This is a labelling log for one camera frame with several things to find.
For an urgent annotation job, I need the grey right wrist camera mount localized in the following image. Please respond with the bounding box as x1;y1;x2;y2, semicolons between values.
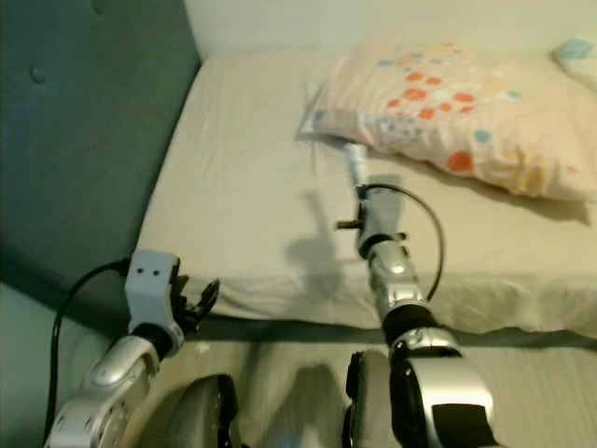
364;177;407;239

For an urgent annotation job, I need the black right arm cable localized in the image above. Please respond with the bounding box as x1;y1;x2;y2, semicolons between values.
368;183;445;300

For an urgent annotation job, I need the pink dotted pillow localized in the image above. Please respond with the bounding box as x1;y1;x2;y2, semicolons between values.
300;35;597;203

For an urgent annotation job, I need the cream cartoon print duvet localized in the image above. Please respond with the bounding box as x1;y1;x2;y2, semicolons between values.
552;35;597;90

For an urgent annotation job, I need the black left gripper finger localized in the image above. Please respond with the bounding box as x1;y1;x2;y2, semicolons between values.
191;278;221;320

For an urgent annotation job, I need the dark left robot leg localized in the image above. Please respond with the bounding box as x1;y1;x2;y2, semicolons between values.
149;373;239;448

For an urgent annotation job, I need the beige sheeted mattress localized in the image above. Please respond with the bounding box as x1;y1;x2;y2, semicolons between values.
135;47;597;342

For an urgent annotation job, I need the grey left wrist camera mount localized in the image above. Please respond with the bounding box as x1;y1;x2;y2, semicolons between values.
126;249;183;332

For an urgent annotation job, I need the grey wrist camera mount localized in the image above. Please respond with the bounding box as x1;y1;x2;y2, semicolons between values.
364;177;407;239
126;249;183;332

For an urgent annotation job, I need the dark grey bed base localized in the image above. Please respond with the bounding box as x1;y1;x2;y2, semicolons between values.
196;315;597;352

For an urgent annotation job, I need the dark teal padded headboard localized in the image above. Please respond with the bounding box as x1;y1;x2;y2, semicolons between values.
0;0;201;342

